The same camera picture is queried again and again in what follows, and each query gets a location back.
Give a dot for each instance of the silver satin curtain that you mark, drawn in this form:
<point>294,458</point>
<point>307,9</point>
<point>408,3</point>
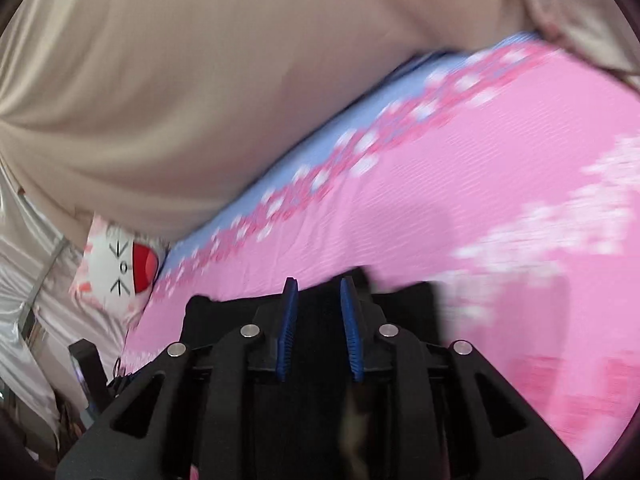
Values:
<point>40,318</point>

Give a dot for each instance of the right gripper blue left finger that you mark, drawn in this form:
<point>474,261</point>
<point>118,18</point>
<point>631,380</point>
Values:
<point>284,327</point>

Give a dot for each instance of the black pants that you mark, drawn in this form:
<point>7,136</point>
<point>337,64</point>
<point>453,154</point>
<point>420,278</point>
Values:
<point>411,305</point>

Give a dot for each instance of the pink floral bed sheet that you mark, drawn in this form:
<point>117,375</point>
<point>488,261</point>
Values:
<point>510,176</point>

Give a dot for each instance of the white cat face pillow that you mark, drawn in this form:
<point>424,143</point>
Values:
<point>118,271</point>

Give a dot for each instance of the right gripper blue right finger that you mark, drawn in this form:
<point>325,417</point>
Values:
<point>353,327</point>

